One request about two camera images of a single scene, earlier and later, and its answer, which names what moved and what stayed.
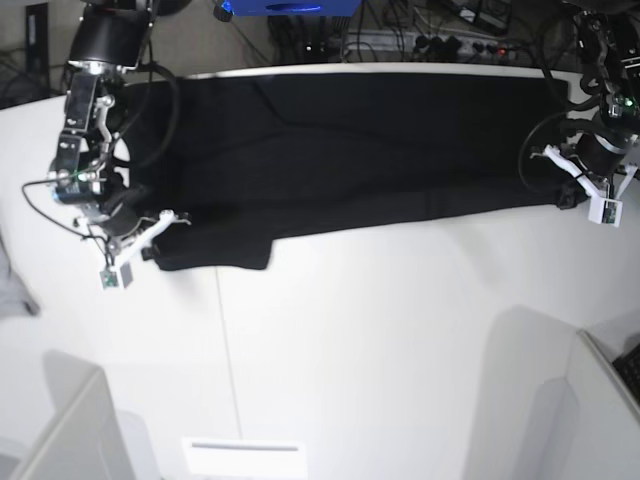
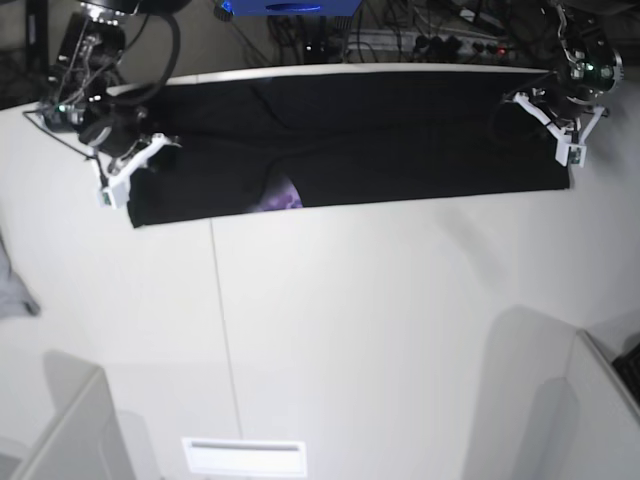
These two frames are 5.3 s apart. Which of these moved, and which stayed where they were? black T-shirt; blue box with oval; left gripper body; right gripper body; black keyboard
Moved: black T-shirt; left gripper body; right gripper body
Stayed: black keyboard; blue box with oval
